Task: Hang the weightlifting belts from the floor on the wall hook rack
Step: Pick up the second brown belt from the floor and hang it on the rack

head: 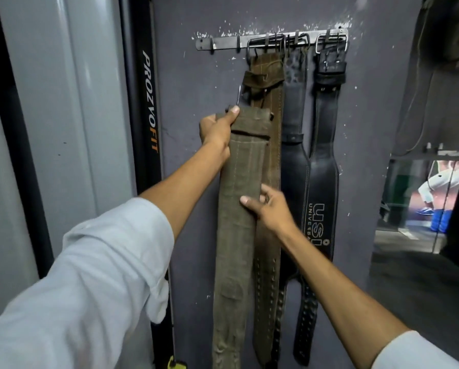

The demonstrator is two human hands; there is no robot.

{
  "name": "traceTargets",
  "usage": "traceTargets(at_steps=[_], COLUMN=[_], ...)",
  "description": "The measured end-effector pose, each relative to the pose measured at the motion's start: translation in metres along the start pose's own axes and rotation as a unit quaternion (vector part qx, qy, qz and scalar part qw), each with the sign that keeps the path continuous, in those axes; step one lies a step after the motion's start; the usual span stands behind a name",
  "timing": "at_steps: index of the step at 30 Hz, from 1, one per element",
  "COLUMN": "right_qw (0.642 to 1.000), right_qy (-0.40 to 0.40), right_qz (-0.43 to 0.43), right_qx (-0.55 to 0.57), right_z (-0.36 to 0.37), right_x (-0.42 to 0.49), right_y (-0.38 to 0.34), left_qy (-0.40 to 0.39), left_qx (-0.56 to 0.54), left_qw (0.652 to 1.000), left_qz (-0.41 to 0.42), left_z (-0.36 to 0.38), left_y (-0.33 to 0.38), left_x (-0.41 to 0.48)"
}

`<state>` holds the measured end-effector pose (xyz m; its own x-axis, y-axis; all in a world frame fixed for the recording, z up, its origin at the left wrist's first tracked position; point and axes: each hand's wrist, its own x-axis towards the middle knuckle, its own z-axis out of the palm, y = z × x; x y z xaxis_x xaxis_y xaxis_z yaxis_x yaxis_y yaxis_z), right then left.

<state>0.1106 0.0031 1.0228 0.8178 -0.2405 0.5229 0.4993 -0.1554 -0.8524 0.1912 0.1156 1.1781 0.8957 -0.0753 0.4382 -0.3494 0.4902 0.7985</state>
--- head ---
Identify person's right hand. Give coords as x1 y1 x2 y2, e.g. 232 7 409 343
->
240 183 299 237

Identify person's left hand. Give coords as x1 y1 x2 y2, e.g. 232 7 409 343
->
198 105 241 164

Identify olive green suede belt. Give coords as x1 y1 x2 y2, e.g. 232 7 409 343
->
212 83 275 369

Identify black belt with red logo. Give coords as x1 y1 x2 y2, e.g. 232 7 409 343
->
267 32 311 369

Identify black USI leather belt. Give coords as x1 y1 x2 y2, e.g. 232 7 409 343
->
292 31 350 367

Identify brown suede belt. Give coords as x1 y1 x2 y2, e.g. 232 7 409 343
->
241 33 288 368

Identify metal wall hooks rail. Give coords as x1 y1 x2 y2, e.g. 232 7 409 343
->
195 27 349 52

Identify person's left forearm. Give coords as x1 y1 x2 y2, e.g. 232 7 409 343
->
139 143 230 241

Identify person's right forearm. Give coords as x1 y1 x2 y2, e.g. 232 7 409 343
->
279 224 411 369

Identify black grey folded treadmill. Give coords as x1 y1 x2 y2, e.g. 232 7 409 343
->
0 0 176 369

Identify white long-sleeved shirt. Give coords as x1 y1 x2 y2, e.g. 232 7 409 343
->
0 197 459 369

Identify thin white cable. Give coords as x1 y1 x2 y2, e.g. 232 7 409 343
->
392 3 440 155

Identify wall-mounted fan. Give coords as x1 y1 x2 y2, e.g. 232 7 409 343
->
420 0 459 64

